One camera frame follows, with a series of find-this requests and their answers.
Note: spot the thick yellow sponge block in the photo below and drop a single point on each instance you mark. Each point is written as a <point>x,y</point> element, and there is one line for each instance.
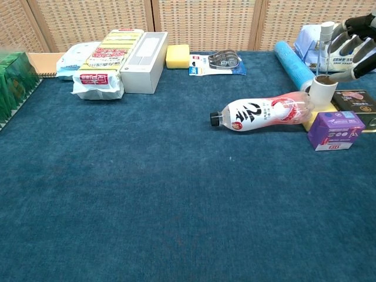
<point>177,57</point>

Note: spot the yellow red sponge pack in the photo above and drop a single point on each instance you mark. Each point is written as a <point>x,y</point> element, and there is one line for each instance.
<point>108,55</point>

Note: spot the long white cardboard box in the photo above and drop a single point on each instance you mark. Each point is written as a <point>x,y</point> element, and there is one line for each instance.
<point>144,64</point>

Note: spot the dark luncheon meat tin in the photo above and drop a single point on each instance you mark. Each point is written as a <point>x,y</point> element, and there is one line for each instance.
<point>352,101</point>

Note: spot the woven wooden folding screen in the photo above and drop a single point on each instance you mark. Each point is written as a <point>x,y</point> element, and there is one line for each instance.
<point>205,23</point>

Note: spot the blue plastic bag roll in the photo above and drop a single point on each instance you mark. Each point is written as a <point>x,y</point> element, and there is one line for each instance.
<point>290,63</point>

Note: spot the purple carton box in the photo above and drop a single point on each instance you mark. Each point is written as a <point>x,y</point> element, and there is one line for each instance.
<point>335,132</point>

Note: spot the white blue plastic pouch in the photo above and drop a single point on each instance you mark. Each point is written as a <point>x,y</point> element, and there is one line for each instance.
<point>73,60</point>

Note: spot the white blue tissue pack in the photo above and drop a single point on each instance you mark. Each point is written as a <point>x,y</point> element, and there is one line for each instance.
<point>308,44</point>

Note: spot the brown spiral notebook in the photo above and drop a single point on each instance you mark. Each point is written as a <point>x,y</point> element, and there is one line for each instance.
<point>44,63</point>

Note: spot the plastic bottle white red label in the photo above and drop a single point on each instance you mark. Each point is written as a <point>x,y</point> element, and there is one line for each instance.
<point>252,117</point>

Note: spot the green patterned box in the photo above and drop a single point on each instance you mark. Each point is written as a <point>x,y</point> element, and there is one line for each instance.
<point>14,82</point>

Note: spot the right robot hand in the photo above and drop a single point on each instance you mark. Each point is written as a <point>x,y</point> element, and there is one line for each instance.
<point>364,44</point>

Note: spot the white paper roll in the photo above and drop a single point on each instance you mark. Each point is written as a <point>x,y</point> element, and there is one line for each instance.
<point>321,94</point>

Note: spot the blue carpet table cover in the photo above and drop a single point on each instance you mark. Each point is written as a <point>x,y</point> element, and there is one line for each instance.
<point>147,191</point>

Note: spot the clear plastic tube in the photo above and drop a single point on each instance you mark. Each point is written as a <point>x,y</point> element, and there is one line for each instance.
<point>324,44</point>

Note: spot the correction tape blister pack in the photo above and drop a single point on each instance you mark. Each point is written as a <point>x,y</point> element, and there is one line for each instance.
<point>223,61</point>

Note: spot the flat yellow sponge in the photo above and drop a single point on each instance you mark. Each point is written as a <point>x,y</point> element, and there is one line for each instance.
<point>308,125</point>

